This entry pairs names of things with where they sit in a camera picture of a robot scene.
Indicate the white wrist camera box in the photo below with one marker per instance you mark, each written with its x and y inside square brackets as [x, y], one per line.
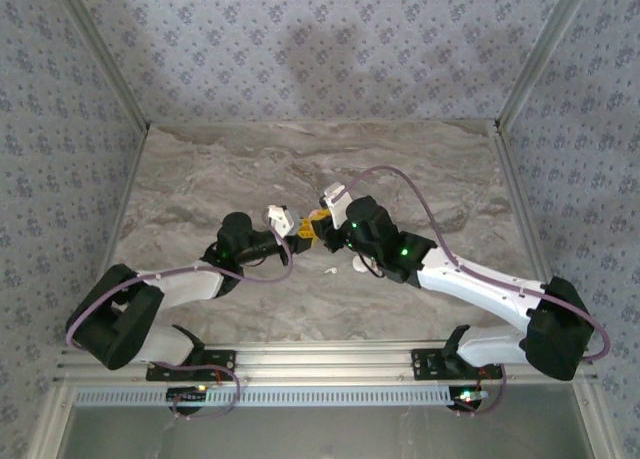
[280, 219]
[336, 206]

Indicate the aluminium frame side bar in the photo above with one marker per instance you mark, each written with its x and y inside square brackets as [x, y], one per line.
[126, 204]
[521, 204]

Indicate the small black controller board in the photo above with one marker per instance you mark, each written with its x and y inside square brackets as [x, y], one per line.
[467, 396]
[187, 395]

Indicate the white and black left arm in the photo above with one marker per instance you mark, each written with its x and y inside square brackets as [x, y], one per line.
[180, 284]

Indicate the white round puck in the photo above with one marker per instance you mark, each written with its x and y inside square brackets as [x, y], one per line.
[359, 265]

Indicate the aluminium frame post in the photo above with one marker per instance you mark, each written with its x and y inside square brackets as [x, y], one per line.
[541, 54]
[104, 54]

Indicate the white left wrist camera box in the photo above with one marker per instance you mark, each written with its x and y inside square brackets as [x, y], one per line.
[280, 219]

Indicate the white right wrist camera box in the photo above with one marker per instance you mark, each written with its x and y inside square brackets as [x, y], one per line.
[336, 206]

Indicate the steel sheet shelf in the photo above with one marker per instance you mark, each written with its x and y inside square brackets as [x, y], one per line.
[320, 434]

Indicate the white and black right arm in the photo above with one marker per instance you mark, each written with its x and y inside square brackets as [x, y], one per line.
[480, 289]

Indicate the aluminium mounting rail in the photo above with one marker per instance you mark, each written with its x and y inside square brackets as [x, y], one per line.
[320, 361]

